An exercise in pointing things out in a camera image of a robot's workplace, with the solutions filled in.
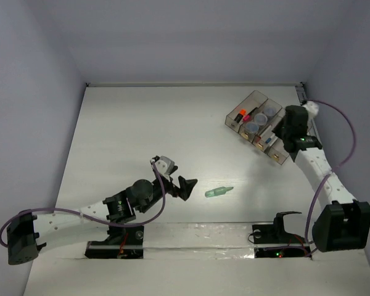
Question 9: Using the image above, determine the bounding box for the clear jar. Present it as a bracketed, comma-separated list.
[263, 105, 278, 118]
[253, 113, 268, 126]
[244, 121, 260, 134]

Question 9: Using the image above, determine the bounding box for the green utility knife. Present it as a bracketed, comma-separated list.
[205, 186, 234, 198]

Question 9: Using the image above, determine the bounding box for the red capped white pen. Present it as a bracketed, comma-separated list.
[258, 125, 272, 141]

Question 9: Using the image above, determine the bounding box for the pink highlighter marker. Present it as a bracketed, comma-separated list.
[242, 107, 259, 123]

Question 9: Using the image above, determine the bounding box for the orange highlighter marker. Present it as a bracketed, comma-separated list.
[234, 109, 247, 123]

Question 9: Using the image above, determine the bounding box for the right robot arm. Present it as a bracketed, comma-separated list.
[273, 101, 370, 252]

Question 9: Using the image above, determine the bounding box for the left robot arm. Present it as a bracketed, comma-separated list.
[0, 163, 198, 265]

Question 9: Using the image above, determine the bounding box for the clear four-compartment organizer tray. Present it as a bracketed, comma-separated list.
[225, 91, 289, 165]

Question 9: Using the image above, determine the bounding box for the white front board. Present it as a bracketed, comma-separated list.
[25, 223, 370, 295]

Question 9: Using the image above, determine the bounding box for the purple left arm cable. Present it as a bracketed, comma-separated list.
[0, 162, 167, 247]

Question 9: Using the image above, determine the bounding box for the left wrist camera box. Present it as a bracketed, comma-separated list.
[150, 155, 175, 176]

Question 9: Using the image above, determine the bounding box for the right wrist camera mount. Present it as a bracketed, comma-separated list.
[302, 101, 319, 120]

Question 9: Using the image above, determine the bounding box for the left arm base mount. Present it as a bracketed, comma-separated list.
[84, 226, 144, 260]

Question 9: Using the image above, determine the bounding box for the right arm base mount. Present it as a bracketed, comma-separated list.
[247, 211, 312, 259]

